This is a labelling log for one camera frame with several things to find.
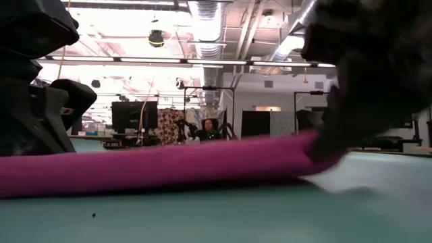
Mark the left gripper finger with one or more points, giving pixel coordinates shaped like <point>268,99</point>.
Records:
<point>33,128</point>

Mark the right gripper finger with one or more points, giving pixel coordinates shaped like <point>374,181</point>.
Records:
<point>332,135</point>

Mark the pink towel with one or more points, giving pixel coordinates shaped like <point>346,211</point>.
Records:
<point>152,168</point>

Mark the black background robot arm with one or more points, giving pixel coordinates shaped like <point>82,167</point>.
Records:
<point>229,130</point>
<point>182,128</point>

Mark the grey draped cloth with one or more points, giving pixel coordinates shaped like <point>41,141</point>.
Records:
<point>308,119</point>

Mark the pale patterned partition panel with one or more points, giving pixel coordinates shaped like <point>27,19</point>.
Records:
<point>282,123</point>

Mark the black partition panel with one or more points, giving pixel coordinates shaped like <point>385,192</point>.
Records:
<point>255,123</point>

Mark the black computer monitor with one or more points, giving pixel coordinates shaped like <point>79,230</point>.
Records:
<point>133,116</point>

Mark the person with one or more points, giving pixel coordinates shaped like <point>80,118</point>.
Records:
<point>208,131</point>

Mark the black hanging dome lamp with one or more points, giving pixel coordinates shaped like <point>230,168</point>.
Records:
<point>156,38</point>

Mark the floral patterned cloth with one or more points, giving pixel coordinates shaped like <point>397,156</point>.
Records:
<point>170,125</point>

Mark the long LED light bar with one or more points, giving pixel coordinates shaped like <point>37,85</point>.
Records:
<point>216,62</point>

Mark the green table mat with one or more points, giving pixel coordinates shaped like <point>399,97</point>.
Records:
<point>202,219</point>

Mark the black background rig frame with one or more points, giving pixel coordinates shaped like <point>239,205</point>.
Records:
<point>310,92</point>
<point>209,88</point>

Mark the square wall air vent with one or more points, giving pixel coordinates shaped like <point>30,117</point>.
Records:
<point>319,85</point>
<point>268,84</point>

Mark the black table frame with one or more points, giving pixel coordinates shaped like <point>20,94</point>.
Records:
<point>405,154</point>

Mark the slanted silver ventilation duct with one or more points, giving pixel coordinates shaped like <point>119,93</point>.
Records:
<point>297,20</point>

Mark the straight silver ventilation duct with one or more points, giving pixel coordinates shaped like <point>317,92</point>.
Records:
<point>206,33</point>

